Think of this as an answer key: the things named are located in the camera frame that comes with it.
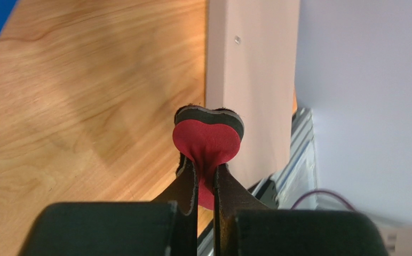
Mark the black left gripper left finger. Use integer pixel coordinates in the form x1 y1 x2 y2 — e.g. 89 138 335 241
152 157 197 255

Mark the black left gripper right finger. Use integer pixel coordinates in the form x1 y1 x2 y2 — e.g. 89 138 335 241
213 164 268 255

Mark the red heart eraser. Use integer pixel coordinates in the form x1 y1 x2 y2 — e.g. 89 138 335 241
172 105 244 210

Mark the pink mat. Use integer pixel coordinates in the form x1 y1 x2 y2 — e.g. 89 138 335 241
205 1 300 188

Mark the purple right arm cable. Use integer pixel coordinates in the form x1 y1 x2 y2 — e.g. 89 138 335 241
290 188 356 212

